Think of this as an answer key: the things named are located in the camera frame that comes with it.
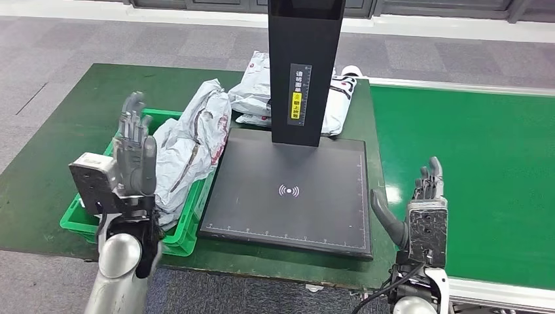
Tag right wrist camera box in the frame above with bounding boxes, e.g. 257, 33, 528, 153
406, 197, 449, 270

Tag white spare parcel black print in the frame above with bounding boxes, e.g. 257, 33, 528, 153
321, 73, 359, 137

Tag green plastic crate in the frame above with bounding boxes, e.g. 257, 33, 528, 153
60, 108, 219, 258

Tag black inbound scanner machine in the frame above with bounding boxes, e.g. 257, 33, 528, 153
198, 0, 374, 261

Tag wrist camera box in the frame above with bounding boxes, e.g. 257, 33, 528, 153
68, 152, 121, 216
406, 197, 449, 270

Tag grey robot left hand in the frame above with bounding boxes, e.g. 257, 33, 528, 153
111, 91, 158, 200

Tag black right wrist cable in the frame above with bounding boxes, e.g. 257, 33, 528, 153
351, 263, 428, 314

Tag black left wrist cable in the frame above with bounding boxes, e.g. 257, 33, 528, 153
96, 201, 110, 248

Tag white parcel bag red print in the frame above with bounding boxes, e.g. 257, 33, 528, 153
154, 78, 233, 218

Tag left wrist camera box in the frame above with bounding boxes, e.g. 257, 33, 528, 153
68, 152, 121, 216

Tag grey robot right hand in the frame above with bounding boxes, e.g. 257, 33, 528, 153
369, 156, 448, 251

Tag large grey-white spare parcel bag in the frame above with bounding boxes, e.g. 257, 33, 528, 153
228, 51, 272, 117

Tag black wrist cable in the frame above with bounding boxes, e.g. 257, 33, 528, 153
351, 263, 428, 314
96, 201, 110, 248

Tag flat white spare parcel bag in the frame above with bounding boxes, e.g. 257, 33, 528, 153
236, 113, 272, 128

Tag bright green conveyor belt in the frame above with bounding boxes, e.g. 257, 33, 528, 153
370, 83, 555, 290

